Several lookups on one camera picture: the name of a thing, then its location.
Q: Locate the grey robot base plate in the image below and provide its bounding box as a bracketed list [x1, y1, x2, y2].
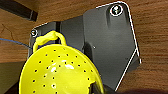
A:
[30, 1, 143, 92]

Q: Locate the thin blue cable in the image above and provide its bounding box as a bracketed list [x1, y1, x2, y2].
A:
[0, 37, 33, 48]

